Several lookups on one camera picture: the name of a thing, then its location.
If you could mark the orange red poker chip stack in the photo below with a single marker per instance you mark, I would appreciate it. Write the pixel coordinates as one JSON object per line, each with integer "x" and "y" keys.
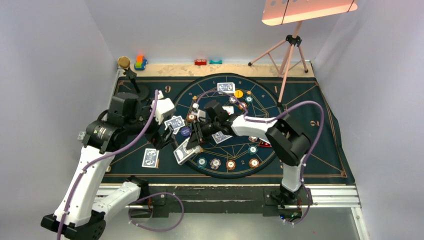
{"x": 230, "y": 165}

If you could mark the pink white poker chip stack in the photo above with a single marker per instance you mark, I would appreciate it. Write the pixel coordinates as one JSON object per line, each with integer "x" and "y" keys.
{"x": 215, "y": 164}

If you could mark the purple small blind button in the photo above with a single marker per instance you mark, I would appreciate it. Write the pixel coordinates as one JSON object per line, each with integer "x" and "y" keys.
{"x": 185, "y": 131}

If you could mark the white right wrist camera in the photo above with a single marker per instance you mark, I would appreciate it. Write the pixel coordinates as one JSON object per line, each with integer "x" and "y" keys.
{"x": 196, "y": 111}

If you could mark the colourful toy block stack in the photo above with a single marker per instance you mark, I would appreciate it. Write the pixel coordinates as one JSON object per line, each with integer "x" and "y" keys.
{"x": 140, "y": 63}

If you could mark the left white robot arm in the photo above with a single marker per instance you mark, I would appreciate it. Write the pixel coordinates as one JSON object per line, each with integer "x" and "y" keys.
{"x": 128, "y": 118}

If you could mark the red toy block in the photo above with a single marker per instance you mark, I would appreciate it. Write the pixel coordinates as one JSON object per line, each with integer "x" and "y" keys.
{"x": 200, "y": 62}

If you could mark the red triangular button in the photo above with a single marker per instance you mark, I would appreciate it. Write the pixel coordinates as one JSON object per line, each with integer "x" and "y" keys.
{"x": 264, "y": 144}

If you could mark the discarded card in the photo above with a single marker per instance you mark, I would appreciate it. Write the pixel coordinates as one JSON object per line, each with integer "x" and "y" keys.
{"x": 150, "y": 158}

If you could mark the yellow dealer button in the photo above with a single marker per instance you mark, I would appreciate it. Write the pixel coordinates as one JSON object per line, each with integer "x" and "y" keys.
{"x": 238, "y": 94}

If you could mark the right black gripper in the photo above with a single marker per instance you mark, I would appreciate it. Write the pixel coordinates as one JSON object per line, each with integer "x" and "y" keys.
{"x": 198, "y": 136}

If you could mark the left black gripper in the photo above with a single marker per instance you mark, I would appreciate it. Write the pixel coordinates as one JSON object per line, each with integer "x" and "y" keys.
{"x": 159, "y": 140}

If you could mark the teal toy block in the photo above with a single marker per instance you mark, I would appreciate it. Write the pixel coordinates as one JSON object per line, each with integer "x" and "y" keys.
{"x": 215, "y": 61}

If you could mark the face down card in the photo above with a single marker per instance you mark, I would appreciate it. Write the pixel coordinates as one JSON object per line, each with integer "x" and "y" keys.
{"x": 219, "y": 137}

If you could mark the green poker chip stack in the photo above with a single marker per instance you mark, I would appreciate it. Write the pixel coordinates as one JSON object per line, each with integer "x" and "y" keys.
{"x": 201, "y": 162}

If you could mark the gold round knob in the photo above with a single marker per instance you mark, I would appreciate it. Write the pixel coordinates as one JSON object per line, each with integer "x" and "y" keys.
{"x": 123, "y": 62}

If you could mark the grey lego brick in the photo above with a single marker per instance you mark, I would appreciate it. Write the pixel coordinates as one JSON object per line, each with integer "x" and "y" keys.
{"x": 81, "y": 135}

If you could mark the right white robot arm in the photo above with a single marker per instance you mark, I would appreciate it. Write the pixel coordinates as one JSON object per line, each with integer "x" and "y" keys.
{"x": 286, "y": 137}

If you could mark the round blue poker mat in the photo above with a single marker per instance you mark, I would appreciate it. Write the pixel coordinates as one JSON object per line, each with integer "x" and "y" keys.
{"x": 185, "y": 91}

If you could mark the blue playing card deck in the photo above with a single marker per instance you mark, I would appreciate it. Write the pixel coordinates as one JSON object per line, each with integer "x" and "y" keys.
{"x": 182, "y": 153}

